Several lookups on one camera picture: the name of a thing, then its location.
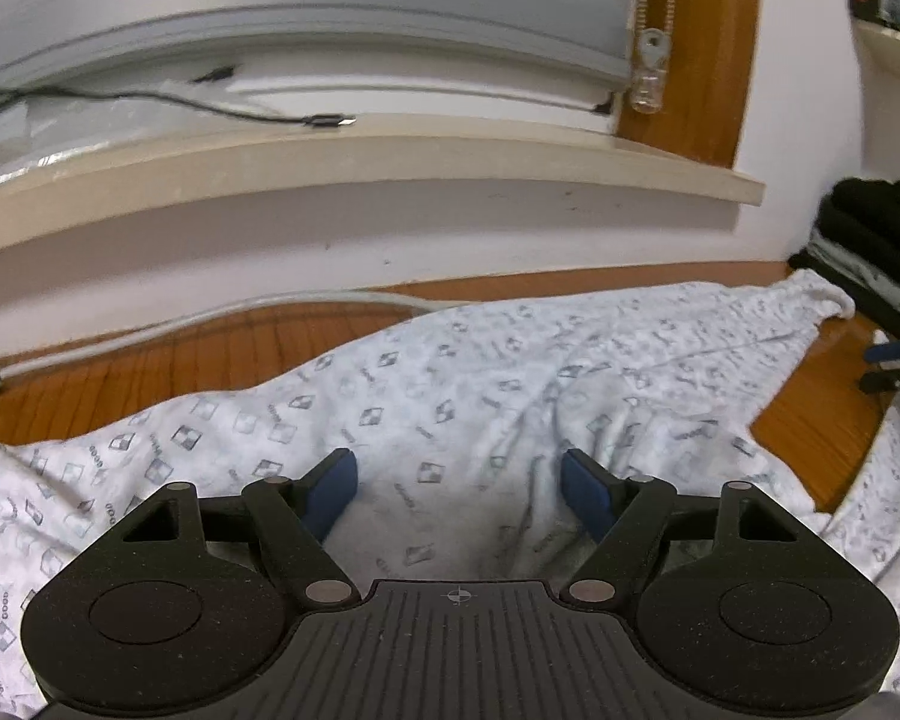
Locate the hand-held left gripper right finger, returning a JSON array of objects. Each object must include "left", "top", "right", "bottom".
[{"left": 560, "top": 448, "right": 833, "bottom": 610}]

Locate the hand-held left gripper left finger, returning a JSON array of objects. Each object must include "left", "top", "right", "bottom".
[{"left": 82, "top": 448, "right": 361, "bottom": 610}]

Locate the white patterned shirt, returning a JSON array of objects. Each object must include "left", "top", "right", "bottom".
[{"left": 0, "top": 270, "right": 900, "bottom": 720}]

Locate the black laptop bag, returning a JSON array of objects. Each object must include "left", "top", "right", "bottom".
[{"left": 787, "top": 251, "right": 900, "bottom": 337}]

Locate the grey folded garment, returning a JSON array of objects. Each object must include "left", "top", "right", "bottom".
[{"left": 804, "top": 229, "right": 900, "bottom": 301}]

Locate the black folded garment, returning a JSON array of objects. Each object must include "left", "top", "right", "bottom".
[{"left": 814, "top": 202, "right": 900, "bottom": 278}]

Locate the wooden window frame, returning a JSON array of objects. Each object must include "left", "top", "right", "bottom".
[{"left": 615, "top": 0, "right": 766, "bottom": 167}]

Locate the blind cord with clear pull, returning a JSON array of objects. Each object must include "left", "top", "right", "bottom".
[{"left": 628, "top": 0, "right": 682, "bottom": 117}]

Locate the black USB cable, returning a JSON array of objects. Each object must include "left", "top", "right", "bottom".
[{"left": 0, "top": 66, "right": 358, "bottom": 130}]

